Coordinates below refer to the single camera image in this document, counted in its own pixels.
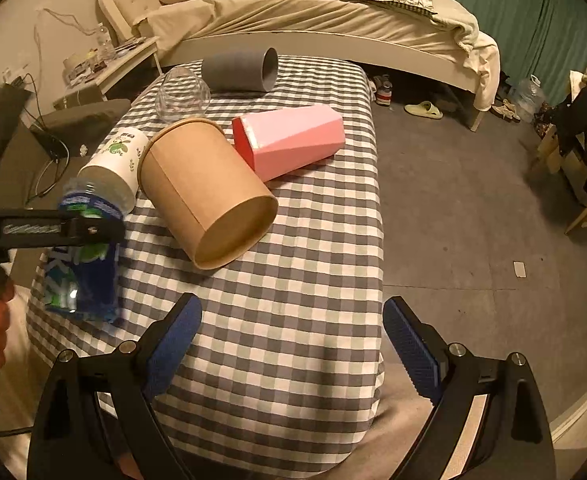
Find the grey cylindrical cup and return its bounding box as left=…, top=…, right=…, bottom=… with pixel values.
left=201, top=47, right=279, bottom=93

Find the clear glass cup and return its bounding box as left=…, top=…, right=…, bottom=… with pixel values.
left=154, top=65, right=211, bottom=124

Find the sneaker under bed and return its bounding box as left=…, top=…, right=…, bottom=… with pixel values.
left=374, top=74, right=393, bottom=106

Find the large clear water jug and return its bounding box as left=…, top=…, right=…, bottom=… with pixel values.
left=511, top=74, right=545, bottom=124

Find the plastic water bottle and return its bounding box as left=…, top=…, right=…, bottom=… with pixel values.
left=96, top=23, right=115, bottom=63

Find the white paper scrap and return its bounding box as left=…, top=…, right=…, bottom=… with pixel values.
left=513, top=261, right=527, bottom=278

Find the brown kraft paper cup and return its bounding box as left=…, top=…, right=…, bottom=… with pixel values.
left=138, top=117, right=278, bottom=270

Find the white wall power strip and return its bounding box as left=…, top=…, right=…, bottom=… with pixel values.
left=0, top=65, right=28, bottom=88

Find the blue lime plastic bottle cup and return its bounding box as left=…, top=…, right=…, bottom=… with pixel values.
left=43, top=177, right=123, bottom=323

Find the white bedside table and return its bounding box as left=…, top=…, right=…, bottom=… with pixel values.
left=54, top=37, right=163, bottom=110

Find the bed with beige sheet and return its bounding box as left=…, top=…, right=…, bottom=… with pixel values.
left=98, top=0, right=501, bottom=129

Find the teal curtain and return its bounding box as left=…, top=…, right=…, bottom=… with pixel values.
left=457, top=0, right=587, bottom=105

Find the white paper cup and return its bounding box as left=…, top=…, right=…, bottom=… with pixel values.
left=78, top=127, right=149, bottom=214

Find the grey checkered tablecloth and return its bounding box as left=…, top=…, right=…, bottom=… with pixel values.
left=26, top=55, right=383, bottom=479

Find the black cable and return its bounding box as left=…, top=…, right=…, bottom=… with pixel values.
left=20, top=72, right=71, bottom=206

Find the wooden chair with clothes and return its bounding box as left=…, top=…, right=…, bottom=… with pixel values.
left=530, top=67, right=587, bottom=232

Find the light green slipper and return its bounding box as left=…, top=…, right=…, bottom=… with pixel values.
left=404, top=101, right=443, bottom=120

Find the pink faceted cup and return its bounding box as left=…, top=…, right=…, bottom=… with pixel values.
left=231, top=105, right=345, bottom=182

